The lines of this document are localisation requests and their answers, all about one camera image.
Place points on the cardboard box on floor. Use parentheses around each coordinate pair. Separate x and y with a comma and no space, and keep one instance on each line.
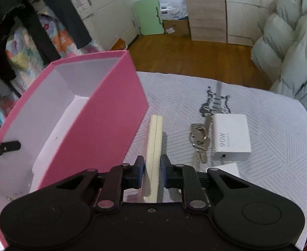
(177,28)

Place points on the floral quilt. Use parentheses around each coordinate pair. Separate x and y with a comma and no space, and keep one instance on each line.
(25,59)

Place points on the white wardrobe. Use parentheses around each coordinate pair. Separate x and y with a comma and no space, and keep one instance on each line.
(245,20)

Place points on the dark hanging clothes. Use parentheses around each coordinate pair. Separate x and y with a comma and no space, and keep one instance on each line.
(25,12)

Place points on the silver key bunch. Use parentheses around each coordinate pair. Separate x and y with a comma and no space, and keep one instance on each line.
(199,138)

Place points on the white door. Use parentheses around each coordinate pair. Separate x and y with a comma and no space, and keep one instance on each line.
(109,21)

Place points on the grey puffer jacket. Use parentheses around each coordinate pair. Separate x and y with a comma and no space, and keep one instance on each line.
(281,52)

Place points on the green folding table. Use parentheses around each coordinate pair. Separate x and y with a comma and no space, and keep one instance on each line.
(148,13)

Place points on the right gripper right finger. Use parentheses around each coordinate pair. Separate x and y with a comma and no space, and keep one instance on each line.
(184,178)

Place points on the white 90W charger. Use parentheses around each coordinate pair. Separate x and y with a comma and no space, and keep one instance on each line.
(230,137)

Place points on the pink storage box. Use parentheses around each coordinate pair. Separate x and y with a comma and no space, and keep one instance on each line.
(81,112)

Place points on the white patterned tablecloth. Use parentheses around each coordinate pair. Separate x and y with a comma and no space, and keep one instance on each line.
(277,128)

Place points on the small white charger cube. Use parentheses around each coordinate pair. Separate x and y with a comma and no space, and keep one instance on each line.
(230,168)

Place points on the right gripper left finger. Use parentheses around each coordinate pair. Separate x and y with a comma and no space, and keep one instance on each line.
(119,179)

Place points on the cream remote control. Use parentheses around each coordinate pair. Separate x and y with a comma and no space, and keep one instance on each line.
(150,186)

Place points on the wooden shelf cabinet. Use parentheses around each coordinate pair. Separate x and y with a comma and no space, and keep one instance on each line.
(207,20)

